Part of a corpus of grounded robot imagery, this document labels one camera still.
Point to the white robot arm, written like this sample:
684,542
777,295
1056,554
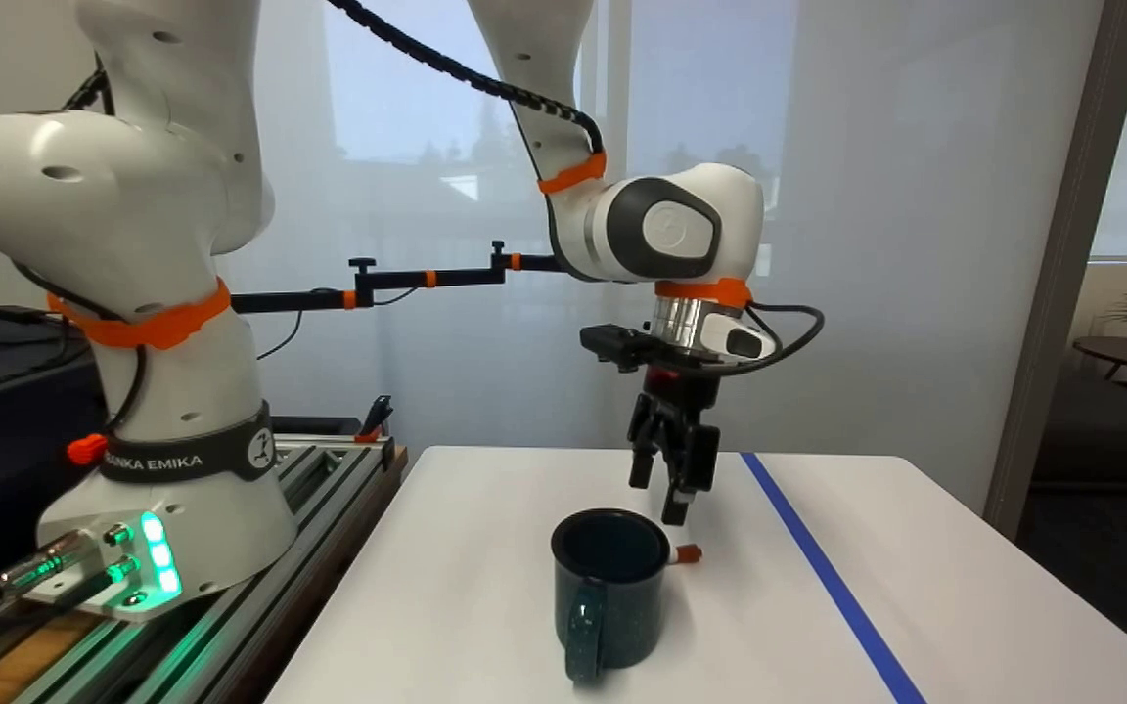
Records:
121,216

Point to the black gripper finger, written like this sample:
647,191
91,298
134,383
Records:
684,479
641,460

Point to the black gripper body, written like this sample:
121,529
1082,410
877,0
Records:
669,404

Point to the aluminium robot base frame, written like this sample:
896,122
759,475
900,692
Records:
121,619

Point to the white red marker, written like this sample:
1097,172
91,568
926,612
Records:
684,554

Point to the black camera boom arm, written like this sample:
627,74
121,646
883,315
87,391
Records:
367,282

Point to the blue tape border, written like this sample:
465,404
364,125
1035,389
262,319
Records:
896,680

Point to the dark teal mug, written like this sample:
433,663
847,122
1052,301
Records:
609,593

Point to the black equipment case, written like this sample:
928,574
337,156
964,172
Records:
0,430

